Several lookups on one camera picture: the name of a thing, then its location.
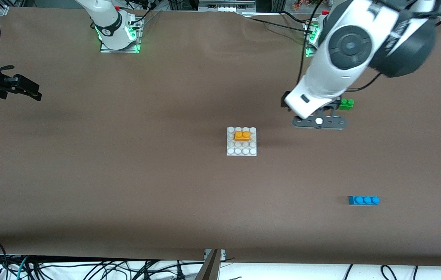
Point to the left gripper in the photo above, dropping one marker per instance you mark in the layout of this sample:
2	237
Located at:
336	103

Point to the yellow two-stud block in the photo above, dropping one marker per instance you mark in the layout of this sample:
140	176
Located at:
242	136

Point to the white studded base plate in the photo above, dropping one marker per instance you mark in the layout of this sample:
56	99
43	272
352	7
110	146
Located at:
241	149

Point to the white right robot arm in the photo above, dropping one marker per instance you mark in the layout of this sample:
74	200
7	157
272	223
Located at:
107	23

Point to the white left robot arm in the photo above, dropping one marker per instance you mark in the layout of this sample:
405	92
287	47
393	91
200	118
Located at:
348	44

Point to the green two-stud block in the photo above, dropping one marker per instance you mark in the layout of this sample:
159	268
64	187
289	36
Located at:
348	104

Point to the blue three-stud block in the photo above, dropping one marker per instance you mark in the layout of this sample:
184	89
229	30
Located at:
364	200

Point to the white power strip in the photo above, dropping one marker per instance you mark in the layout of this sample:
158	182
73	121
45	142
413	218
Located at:
224	7

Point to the brown table cover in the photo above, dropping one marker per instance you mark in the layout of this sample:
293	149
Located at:
204	194

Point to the grey metal beam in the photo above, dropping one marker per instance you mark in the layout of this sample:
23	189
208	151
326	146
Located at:
208	270

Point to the aluminium frame post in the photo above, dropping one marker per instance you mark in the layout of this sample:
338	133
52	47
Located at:
277	4

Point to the silver metal bracket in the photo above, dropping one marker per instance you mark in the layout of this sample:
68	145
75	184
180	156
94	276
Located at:
223	254

